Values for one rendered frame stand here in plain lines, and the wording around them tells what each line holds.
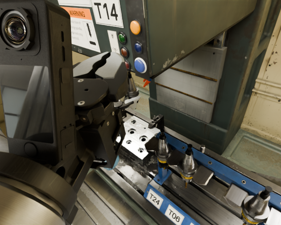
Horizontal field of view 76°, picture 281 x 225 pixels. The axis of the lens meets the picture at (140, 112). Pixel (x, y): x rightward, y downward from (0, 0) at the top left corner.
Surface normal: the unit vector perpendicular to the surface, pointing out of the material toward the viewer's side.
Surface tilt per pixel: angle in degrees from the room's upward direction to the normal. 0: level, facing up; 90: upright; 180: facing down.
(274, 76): 90
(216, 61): 90
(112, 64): 0
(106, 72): 0
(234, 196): 0
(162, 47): 90
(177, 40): 90
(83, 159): 45
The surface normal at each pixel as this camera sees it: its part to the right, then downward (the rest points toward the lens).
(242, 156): -0.11, -0.77
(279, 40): -0.68, 0.52
